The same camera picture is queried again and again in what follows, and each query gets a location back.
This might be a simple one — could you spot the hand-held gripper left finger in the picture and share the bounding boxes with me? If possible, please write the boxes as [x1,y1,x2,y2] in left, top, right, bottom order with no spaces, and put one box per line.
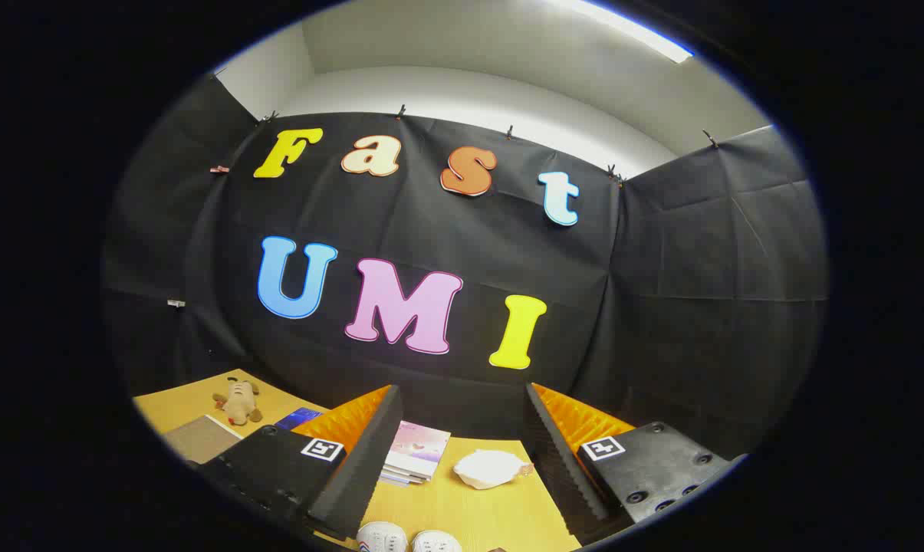
[197,385,405,541]

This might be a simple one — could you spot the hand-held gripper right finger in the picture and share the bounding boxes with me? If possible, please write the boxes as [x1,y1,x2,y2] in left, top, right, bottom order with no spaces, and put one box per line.
[523,382,748,547]

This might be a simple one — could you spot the white canvas shoe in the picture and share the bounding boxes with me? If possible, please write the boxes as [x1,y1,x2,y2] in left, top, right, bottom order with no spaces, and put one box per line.
[356,521,409,552]
[412,530,462,552]

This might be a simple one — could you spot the fabric storage box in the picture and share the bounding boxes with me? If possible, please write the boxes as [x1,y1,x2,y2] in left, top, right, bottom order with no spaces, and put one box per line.
[163,414,244,466]

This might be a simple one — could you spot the white cover book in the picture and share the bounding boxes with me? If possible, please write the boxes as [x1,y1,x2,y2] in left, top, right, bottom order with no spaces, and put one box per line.
[383,460,436,482]

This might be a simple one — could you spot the pink cover book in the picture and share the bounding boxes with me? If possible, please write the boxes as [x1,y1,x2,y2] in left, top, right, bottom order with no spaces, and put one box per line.
[389,420,452,480]

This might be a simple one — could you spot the white crumpled pouch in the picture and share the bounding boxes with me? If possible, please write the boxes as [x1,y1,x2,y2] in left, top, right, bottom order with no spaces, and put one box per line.
[452,449,535,490]

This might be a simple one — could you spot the blue cover book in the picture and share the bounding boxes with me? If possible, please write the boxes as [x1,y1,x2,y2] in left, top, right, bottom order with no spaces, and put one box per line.
[275,407,324,432]

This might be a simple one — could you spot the tan plush dog toy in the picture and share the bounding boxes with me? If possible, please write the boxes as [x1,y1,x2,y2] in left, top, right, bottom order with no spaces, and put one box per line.
[212,377,265,426]

